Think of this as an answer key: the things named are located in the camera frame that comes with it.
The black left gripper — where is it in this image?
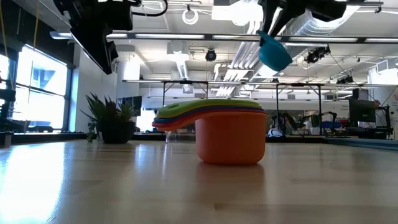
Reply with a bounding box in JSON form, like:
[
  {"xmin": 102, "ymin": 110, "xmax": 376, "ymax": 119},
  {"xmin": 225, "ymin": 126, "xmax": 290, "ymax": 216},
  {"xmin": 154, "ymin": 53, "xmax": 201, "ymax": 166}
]
[{"xmin": 52, "ymin": 0, "xmax": 142, "ymax": 75}]

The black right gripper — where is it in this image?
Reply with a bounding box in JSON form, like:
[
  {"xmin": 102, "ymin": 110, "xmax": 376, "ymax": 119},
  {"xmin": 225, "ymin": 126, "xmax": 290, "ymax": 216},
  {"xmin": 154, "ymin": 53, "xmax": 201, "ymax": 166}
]
[{"xmin": 257, "ymin": 0, "xmax": 348, "ymax": 39}]

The teal measuring cup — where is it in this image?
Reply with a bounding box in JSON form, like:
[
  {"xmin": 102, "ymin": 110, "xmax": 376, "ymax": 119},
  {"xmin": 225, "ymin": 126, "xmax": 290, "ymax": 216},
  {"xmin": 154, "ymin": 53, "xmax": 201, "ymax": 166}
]
[{"xmin": 256, "ymin": 30, "xmax": 294, "ymax": 73}]

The red measuring cup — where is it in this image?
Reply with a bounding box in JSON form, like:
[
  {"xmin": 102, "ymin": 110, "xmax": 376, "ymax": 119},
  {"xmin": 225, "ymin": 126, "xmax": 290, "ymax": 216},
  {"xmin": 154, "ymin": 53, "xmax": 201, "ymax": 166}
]
[{"xmin": 151, "ymin": 108, "xmax": 267, "ymax": 128}]

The green measuring cup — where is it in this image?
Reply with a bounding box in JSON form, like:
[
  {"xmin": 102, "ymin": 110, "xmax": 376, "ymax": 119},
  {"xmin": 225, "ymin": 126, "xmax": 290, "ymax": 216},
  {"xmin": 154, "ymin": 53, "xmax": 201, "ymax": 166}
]
[{"xmin": 155, "ymin": 98, "xmax": 264, "ymax": 119}]

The orange measuring cup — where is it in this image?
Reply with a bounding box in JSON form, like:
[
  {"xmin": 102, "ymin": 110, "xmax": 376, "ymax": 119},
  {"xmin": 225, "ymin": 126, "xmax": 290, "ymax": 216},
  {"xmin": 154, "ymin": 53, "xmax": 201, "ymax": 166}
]
[{"xmin": 151, "ymin": 109, "xmax": 268, "ymax": 166}]

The clear plastic basket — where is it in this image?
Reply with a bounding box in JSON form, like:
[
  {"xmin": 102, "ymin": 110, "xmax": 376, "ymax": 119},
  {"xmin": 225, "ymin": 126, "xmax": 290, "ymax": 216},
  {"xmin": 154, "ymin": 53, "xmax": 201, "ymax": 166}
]
[{"xmin": 165, "ymin": 129, "xmax": 197, "ymax": 144}]

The long ceiling light bar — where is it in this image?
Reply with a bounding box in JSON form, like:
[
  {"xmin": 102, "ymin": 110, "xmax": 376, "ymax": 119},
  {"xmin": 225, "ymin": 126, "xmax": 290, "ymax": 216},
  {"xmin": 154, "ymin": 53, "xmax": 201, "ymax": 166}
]
[{"xmin": 49, "ymin": 30, "xmax": 206, "ymax": 40}]

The potted succulent plant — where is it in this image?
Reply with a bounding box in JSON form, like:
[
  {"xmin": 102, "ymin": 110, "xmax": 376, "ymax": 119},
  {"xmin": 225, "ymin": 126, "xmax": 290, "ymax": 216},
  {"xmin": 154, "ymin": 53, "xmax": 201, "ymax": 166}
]
[{"xmin": 80, "ymin": 91, "xmax": 137, "ymax": 144}]

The black metal background stand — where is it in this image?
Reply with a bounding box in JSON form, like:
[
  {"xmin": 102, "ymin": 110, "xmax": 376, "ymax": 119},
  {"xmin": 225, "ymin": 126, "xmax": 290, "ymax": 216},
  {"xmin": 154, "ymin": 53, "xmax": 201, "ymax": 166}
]
[
  {"xmin": 274, "ymin": 82, "xmax": 323, "ymax": 135},
  {"xmin": 160, "ymin": 80, "xmax": 210, "ymax": 108}
]

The black and white ball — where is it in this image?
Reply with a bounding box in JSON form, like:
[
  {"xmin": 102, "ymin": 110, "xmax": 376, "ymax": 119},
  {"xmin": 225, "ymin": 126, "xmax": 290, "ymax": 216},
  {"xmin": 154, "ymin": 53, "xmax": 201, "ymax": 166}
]
[{"xmin": 267, "ymin": 127, "xmax": 285, "ymax": 139}]

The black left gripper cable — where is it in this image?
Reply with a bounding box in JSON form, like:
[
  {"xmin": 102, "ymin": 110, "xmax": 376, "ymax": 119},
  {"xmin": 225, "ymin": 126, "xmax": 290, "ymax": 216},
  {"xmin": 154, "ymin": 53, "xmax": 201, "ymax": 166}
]
[{"xmin": 132, "ymin": 0, "xmax": 169, "ymax": 18}]

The round black ceiling camera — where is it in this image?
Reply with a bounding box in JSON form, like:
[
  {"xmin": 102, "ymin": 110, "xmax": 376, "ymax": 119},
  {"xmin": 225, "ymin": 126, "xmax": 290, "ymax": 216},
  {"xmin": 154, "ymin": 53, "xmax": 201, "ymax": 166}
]
[{"xmin": 205, "ymin": 48, "xmax": 218, "ymax": 62}]

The white cable coil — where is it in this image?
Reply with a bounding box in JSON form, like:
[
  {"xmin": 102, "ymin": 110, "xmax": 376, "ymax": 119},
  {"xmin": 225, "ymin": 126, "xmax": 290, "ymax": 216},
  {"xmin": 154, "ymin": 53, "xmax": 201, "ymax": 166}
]
[{"xmin": 181, "ymin": 8, "xmax": 200, "ymax": 26}]

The black aluminium table frame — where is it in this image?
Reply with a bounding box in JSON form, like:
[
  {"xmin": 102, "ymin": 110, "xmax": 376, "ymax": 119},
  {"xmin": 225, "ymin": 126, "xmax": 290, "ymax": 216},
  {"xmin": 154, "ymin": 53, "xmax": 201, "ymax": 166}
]
[{"xmin": 0, "ymin": 132, "xmax": 398, "ymax": 152}]

